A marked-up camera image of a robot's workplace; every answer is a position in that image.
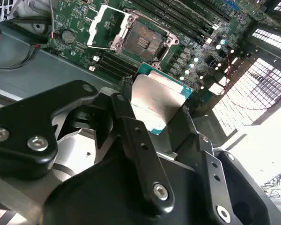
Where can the silver green CPU plate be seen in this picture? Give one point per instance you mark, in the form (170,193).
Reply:
(154,98)

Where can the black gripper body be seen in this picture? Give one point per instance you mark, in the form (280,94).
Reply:
(96,199)

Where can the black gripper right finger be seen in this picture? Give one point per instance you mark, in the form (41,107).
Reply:
(221,194)

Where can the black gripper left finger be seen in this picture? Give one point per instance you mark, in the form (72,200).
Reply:
(18,122)

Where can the metal socket cover frame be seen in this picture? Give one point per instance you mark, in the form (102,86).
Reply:
(93,27)

